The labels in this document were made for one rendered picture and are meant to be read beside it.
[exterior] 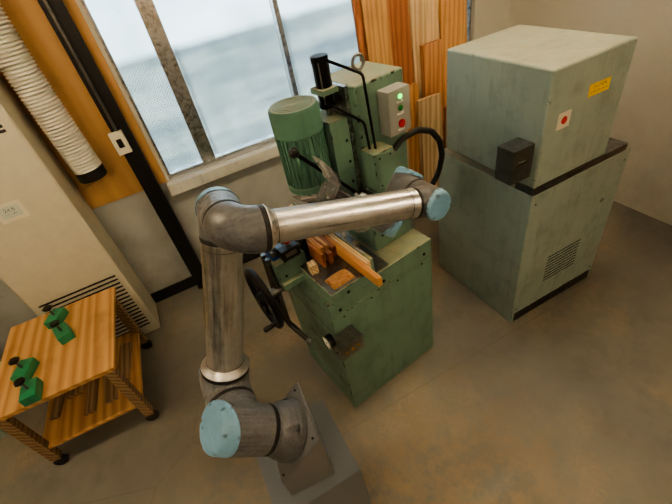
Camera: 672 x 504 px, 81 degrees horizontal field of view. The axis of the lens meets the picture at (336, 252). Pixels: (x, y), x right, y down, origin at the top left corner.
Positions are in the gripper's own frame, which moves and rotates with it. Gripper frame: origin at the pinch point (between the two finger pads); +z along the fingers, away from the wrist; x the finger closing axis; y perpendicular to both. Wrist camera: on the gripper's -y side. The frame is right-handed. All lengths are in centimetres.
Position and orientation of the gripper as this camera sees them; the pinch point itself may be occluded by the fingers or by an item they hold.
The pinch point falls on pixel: (302, 176)
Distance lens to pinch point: 134.8
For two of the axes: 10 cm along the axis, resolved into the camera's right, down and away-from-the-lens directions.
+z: -8.8, -4.7, 0.8
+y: -1.6, 1.4, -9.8
